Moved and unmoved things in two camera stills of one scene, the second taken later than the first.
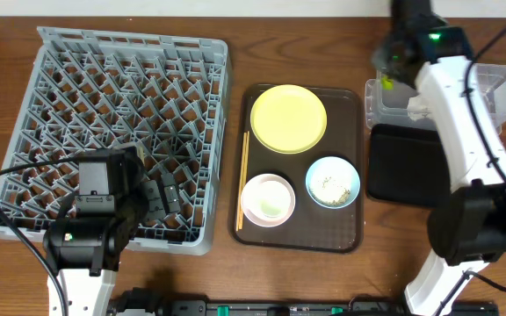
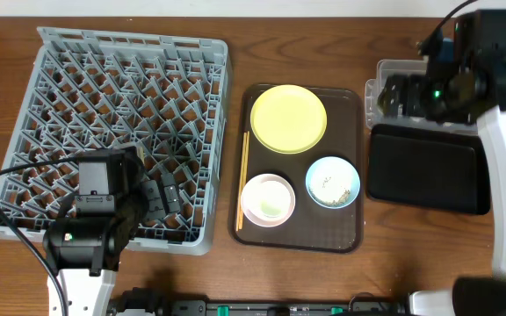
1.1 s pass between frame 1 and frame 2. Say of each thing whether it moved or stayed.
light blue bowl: stayed
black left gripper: stayed
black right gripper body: moved
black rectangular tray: stayed
